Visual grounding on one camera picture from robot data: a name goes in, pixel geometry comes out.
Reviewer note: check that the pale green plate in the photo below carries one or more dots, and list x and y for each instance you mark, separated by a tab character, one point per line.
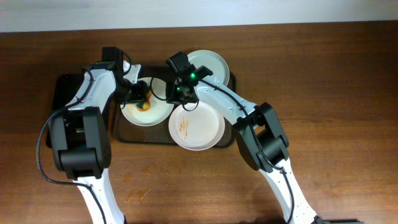
213	61

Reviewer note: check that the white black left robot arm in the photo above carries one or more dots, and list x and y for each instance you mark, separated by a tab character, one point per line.
79	138

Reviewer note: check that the green yellow scrub sponge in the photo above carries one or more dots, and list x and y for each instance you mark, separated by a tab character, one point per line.
144	105

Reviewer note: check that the cream white plate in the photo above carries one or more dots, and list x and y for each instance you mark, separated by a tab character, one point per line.
159	110

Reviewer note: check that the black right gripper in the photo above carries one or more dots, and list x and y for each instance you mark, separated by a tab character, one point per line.
180	96

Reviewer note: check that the black plastic tray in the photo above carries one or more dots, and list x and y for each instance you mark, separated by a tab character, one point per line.
66	88

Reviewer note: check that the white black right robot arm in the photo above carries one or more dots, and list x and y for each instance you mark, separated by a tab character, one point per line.
261	140

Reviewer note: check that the white plate with sauce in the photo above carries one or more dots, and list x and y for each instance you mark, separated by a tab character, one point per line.
197	127

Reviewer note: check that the brown serving tray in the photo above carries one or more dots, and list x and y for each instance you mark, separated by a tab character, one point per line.
126	132

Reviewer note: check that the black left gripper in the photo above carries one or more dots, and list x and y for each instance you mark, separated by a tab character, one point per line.
138	94

